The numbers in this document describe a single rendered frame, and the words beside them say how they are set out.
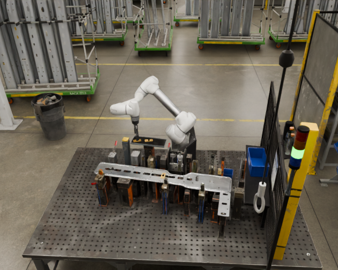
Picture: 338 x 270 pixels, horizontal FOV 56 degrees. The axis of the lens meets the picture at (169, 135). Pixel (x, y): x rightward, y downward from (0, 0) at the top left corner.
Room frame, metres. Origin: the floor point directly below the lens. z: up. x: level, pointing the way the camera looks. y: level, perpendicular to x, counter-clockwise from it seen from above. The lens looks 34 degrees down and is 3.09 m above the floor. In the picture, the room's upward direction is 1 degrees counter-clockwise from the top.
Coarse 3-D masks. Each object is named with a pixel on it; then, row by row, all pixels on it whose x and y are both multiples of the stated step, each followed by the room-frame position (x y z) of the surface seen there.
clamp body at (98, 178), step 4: (96, 176) 2.36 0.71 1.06; (100, 176) 2.36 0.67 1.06; (104, 176) 2.38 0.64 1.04; (96, 180) 2.32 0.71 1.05; (100, 180) 2.31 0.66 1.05; (104, 180) 2.37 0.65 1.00; (96, 184) 2.32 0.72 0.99; (100, 184) 2.31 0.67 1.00; (104, 184) 2.36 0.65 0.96; (96, 188) 2.32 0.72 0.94; (100, 188) 2.31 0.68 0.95; (104, 188) 2.36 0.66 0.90; (100, 192) 2.32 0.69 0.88; (104, 192) 2.35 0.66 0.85; (100, 196) 2.32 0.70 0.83; (104, 196) 2.32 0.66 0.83; (108, 196) 2.40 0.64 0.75; (100, 200) 2.32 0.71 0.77; (104, 200) 2.31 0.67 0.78; (108, 200) 2.38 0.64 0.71; (100, 204) 2.31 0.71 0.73; (104, 204) 2.31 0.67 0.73
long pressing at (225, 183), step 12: (96, 168) 2.56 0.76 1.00; (120, 168) 2.55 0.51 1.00; (132, 168) 2.54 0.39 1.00; (144, 168) 2.54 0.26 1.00; (144, 180) 2.36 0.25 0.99; (156, 180) 2.35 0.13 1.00; (168, 180) 2.35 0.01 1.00; (180, 180) 2.34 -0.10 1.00; (192, 180) 2.34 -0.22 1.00; (204, 180) 2.33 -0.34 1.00; (216, 180) 2.33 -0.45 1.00; (228, 180) 2.33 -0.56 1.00; (228, 192) 2.16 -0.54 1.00
